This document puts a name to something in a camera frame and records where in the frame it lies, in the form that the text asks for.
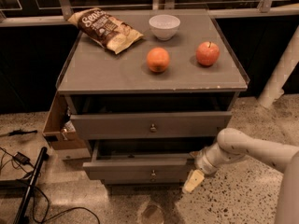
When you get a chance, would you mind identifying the brown chips bag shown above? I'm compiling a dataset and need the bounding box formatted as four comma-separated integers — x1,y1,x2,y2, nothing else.
68,8,143,54

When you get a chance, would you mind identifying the grey top drawer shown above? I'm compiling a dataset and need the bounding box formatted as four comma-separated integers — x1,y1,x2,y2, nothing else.
71,111,232,140

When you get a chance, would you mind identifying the metal window railing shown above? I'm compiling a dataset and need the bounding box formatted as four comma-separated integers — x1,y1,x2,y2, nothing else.
0,0,299,26

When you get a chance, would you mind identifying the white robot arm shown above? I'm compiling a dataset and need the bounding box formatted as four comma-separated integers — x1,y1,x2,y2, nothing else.
183,27,299,224

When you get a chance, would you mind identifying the black pole on floor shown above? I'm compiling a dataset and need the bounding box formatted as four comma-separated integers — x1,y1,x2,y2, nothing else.
13,147,48,224

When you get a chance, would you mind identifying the black plug on floor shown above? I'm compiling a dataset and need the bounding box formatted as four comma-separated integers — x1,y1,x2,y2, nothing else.
0,130,37,137

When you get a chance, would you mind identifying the orange fruit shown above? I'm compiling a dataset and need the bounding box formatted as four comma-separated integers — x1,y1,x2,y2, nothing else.
147,48,170,73

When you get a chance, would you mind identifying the black cable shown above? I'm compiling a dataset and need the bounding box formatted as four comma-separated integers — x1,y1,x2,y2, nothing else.
0,147,101,224

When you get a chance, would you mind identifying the grey drawer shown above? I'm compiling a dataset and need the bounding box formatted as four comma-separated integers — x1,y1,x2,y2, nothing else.
71,111,232,140
101,178,185,185
83,142,194,180

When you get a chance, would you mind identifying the cardboard box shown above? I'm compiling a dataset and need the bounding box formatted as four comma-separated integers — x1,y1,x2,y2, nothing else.
43,93,91,160

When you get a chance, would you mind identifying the black power adapter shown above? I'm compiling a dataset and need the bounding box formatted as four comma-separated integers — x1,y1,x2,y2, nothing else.
13,152,30,165

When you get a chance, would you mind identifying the grey drawer cabinet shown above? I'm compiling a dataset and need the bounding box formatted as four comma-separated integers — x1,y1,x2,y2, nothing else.
55,8,250,186

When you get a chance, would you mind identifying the white bowl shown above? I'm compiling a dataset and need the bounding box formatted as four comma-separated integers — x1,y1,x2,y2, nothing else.
149,14,180,40

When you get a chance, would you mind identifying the red apple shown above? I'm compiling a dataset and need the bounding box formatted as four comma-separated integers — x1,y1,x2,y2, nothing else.
196,41,220,66

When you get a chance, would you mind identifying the grey bottom drawer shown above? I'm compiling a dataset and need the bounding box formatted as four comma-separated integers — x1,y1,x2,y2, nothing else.
101,178,185,185

